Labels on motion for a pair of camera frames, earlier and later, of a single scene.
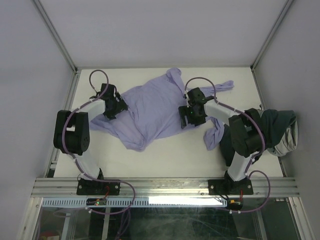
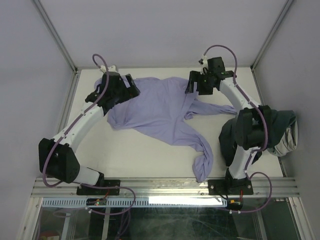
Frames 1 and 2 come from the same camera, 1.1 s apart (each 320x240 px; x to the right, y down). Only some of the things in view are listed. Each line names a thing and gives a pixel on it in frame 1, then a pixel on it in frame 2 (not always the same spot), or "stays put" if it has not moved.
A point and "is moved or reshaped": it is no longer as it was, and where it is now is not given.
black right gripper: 183,111 → 194,77
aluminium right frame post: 270,35 stays put
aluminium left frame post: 56,35 stays put
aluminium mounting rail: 163,187 stays put
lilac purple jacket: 160,109 is moved or reshaped
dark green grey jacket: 280,131 stays put
